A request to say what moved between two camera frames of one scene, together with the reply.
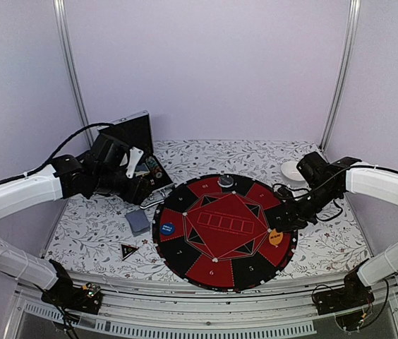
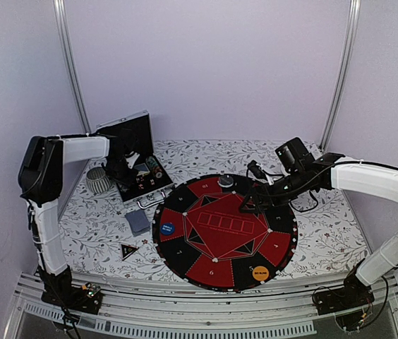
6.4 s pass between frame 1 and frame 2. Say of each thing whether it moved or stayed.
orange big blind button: moved
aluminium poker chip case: stayed
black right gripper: moved
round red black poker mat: stayed
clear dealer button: stayed
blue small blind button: stayed
